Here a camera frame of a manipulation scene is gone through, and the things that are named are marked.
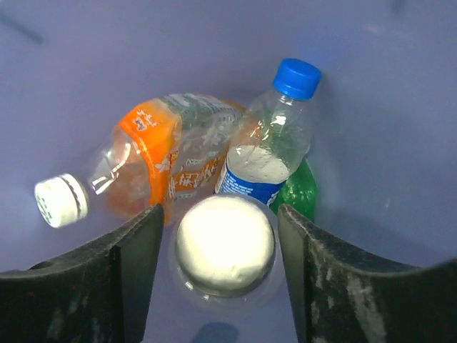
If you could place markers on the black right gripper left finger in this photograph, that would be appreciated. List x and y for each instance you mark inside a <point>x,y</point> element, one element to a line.
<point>98,292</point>

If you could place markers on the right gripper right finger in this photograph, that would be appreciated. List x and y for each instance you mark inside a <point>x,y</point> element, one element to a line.
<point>341,293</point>

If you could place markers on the clear wide bottle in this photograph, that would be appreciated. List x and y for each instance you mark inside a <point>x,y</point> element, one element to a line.
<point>224,254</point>

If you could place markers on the blue cap Pepsi bottle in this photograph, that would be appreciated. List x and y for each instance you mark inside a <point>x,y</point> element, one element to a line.
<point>273,136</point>

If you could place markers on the large crushed orange-label bottle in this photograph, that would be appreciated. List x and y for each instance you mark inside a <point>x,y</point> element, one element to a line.
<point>168,150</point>

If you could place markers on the green bottle in bin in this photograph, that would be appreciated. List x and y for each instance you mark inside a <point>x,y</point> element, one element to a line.
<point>299,191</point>

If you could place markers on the blue plastic bin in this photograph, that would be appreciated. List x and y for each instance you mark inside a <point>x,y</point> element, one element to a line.
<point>384,146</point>

